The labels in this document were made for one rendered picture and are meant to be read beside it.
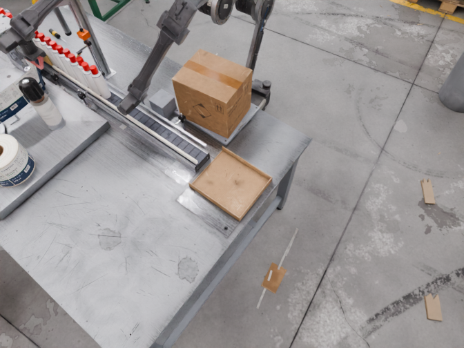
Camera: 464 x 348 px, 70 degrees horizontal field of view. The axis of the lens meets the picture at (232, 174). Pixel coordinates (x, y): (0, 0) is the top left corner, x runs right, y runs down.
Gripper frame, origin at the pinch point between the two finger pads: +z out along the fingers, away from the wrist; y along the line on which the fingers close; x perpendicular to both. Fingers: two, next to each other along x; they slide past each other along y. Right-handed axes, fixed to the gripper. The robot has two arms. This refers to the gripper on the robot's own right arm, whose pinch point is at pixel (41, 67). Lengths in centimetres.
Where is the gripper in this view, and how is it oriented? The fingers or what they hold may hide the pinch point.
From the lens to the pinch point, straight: 178.8
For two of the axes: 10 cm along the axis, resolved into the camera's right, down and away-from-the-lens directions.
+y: 8.2, 4.9, -3.0
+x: 5.8, -7.0, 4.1
